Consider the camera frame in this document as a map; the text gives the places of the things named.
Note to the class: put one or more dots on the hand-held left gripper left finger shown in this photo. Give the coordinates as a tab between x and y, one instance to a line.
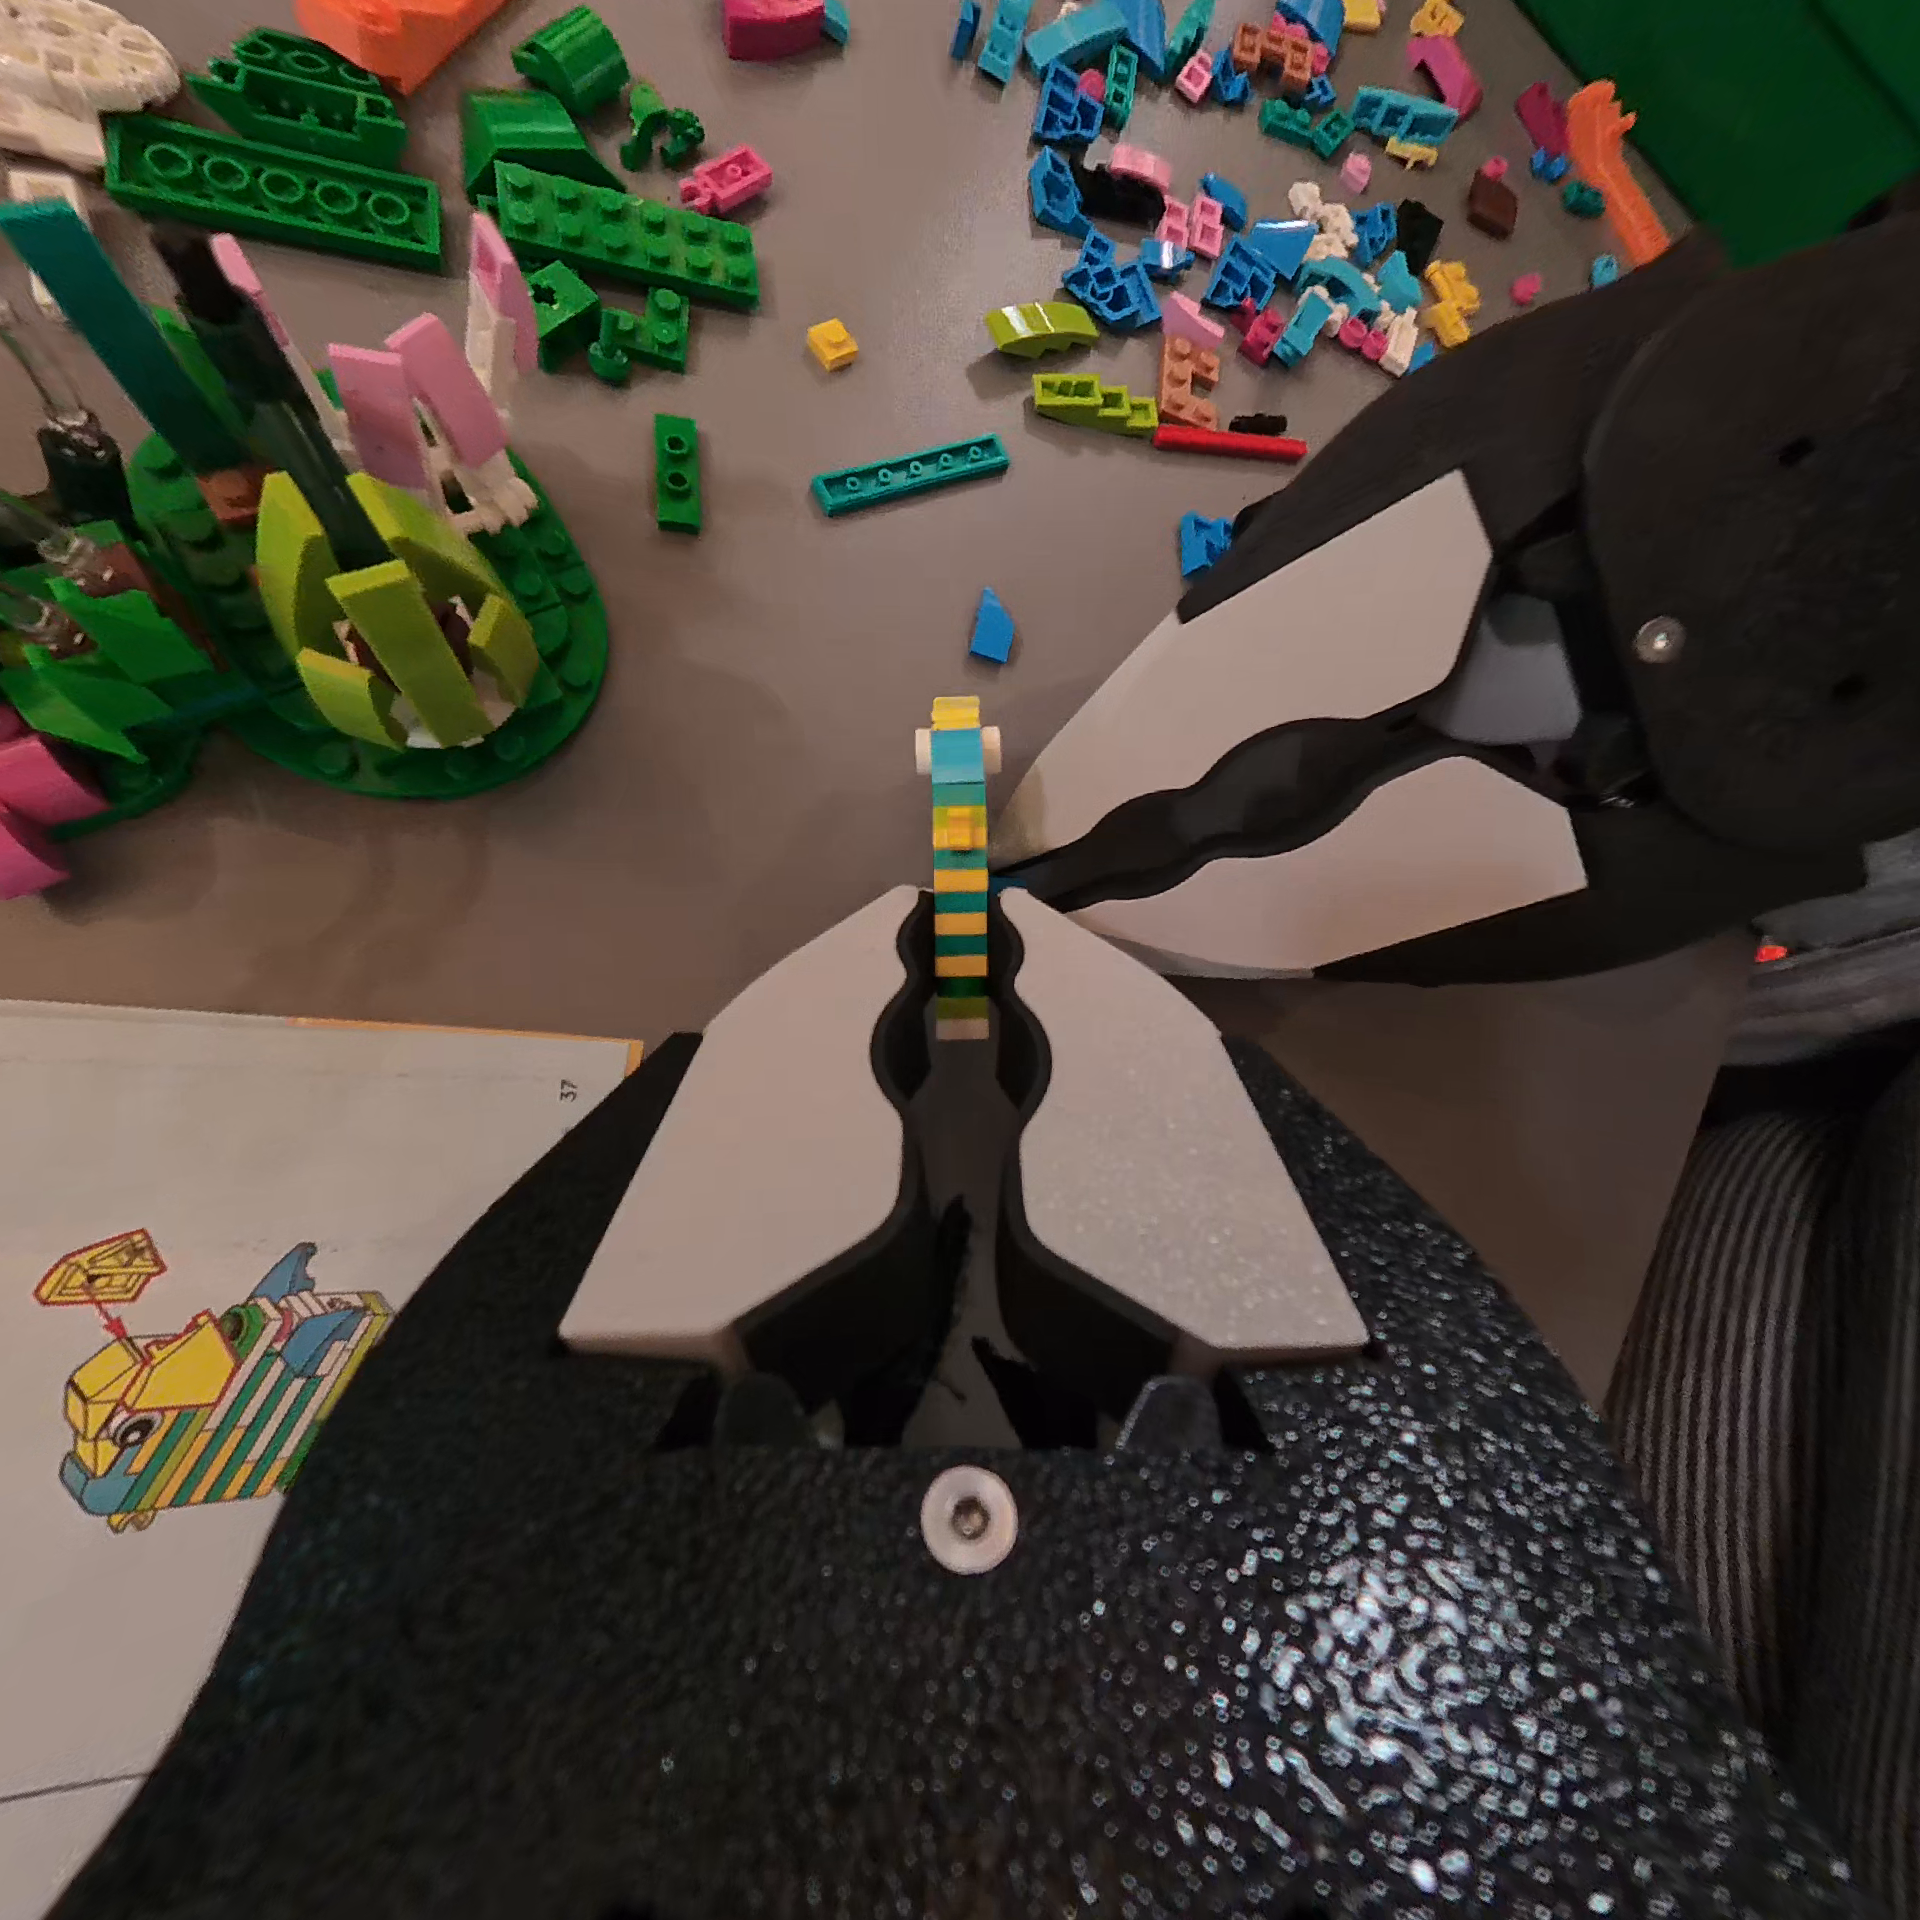
750	1171

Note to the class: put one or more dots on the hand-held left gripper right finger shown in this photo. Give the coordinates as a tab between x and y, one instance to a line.
1170	1184

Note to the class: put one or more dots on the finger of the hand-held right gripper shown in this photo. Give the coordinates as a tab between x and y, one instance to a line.
1321	631
1350	885

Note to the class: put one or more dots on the blue wedge brick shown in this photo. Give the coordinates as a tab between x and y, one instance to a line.
993	627

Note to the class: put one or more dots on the striped toy brick fish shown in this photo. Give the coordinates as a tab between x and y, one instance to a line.
960	765

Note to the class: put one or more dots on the grey desk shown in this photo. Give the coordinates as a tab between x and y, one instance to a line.
675	841

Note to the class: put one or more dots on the red bar brick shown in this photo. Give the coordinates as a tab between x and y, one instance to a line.
1231	443

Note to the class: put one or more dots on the lime stepped brick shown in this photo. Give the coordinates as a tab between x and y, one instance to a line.
1089	402

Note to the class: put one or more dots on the orange coral brick piece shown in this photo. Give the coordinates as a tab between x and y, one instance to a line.
1628	194

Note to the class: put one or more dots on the lime curved brick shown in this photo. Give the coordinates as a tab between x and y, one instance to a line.
1042	326

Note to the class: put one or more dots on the pile of small colourful bricks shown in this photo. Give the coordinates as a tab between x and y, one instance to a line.
1094	279

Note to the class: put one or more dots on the green plastic bin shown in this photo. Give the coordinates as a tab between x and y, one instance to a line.
1770	105

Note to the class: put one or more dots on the teal brick plate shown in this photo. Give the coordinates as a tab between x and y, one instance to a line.
908	477

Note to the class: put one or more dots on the toy brick instruction booklet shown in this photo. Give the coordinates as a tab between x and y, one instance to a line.
225	1171

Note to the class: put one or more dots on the small yellow brick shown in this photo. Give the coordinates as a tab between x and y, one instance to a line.
833	344

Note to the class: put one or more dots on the person's striped trousers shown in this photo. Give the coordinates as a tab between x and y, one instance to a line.
1770	1350

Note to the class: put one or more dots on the small green brick plate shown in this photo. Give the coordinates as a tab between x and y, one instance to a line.
676	473

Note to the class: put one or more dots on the green toy brick plant model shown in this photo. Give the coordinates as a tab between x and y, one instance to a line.
391	601

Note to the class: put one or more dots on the pink brick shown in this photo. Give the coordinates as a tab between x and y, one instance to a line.
730	177

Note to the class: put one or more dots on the pile of green bricks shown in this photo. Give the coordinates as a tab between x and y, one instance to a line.
630	232

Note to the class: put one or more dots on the magenta curved brick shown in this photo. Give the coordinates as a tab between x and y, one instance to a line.
772	27

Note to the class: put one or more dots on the orange toy brick piece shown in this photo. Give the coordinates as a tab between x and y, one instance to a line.
391	39

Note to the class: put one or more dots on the pile of white bricks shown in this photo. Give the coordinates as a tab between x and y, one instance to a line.
75	45

